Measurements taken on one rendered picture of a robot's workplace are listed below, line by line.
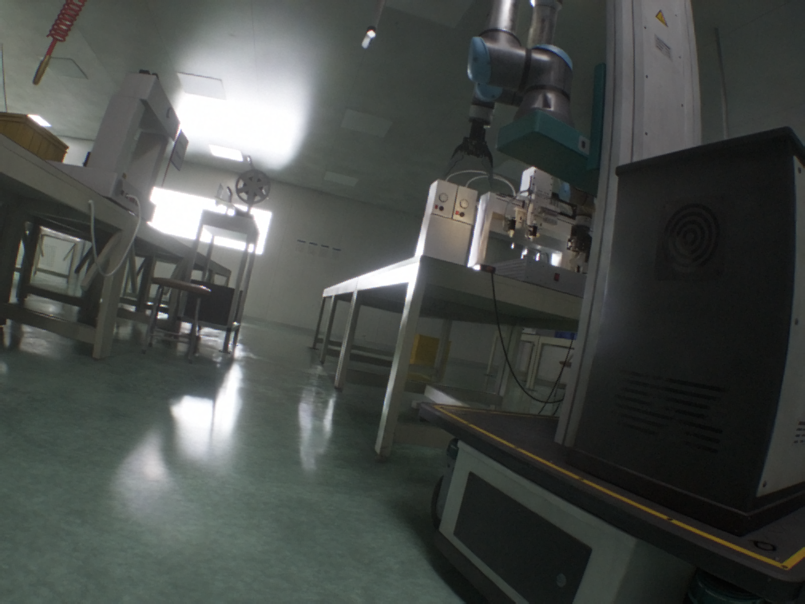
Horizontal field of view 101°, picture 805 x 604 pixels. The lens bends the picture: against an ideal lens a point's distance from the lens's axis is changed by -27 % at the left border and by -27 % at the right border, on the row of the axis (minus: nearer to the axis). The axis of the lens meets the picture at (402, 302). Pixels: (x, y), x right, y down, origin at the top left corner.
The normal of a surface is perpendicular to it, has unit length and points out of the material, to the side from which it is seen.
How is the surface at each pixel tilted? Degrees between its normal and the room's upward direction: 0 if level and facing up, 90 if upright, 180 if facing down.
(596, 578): 90
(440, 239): 90
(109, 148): 90
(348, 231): 90
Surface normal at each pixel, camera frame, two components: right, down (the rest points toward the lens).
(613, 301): -0.90, -0.21
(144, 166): 0.25, 0.00
